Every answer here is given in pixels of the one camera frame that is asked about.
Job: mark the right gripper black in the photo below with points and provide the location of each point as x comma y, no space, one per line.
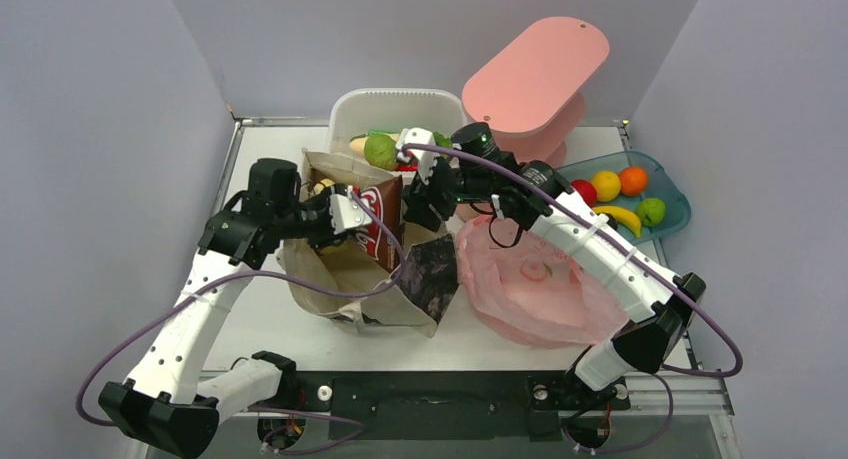
420,197

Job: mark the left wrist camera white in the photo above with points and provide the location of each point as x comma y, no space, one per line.
346,211

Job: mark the red apple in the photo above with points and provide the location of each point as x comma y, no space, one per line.
586,190

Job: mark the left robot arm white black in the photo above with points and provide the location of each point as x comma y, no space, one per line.
163,402

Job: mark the yellow lemon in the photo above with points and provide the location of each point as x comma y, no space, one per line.
607,185

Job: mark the pink three-tier shelf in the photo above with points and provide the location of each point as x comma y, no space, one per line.
530,92

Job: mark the red bell pepper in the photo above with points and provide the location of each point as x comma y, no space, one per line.
407,167

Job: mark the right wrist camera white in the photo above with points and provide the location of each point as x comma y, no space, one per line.
409,150

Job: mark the white radish with leaves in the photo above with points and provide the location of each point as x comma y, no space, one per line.
357,144

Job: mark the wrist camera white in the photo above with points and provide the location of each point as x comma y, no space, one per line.
346,211
409,150

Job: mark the white plastic tub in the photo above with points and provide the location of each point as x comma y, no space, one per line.
387,110

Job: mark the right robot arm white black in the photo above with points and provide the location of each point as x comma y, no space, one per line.
657,302

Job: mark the teal plastic tray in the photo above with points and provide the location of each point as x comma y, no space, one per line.
661,186

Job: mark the beige canvas tote bag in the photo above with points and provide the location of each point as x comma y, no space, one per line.
369,280

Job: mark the green apple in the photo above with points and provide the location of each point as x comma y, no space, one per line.
651,211

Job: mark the yellow banana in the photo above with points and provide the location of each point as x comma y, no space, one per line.
624,217

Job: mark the orange fruit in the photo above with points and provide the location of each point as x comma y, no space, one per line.
634,180

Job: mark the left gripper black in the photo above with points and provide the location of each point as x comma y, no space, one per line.
327,234

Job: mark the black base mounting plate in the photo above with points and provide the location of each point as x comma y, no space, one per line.
469,405

